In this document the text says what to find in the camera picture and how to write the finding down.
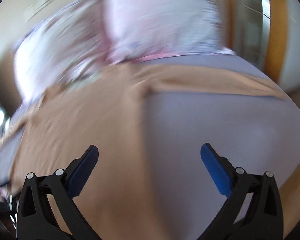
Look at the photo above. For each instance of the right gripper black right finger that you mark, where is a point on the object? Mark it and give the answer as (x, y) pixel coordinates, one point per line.
(253, 208)

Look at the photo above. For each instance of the pink pillow with flower print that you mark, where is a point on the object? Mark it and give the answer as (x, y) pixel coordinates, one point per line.
(142, 30)

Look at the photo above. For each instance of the white wall switch plate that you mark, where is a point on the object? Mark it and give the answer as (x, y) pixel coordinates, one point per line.
(35, 7)

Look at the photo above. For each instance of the tan garment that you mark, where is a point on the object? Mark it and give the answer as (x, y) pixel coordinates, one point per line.
(119, 200)

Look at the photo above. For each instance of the wooden door frame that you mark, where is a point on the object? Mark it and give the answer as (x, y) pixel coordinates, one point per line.
(258, 32)

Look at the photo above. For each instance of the lavender bed sheet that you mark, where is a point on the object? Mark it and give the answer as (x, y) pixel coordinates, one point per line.
(258, 134)

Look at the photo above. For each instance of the pink pillow with tree print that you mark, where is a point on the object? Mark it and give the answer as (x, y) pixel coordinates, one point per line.
(69, 45)

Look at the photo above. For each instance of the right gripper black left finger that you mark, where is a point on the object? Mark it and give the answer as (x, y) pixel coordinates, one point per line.
(35, 218)

